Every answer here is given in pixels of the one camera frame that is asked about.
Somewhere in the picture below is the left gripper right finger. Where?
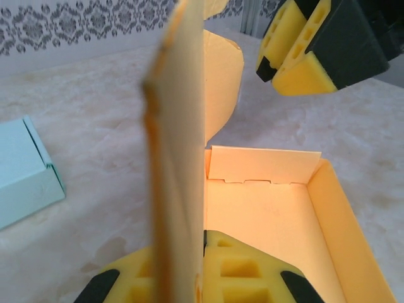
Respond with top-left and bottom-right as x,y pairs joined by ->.
203,229 -> 326,303

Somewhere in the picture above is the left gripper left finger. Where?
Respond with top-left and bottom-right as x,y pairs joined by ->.
73,247 -> 159,303

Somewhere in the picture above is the orange paper box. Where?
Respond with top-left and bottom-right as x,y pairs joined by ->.
140,0 -> 397,303

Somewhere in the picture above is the teal paper box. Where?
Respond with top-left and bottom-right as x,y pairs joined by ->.
0,115 -> 66,231

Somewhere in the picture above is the aluminium frame post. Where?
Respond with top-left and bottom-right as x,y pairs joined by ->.
241,0 -> 263,35

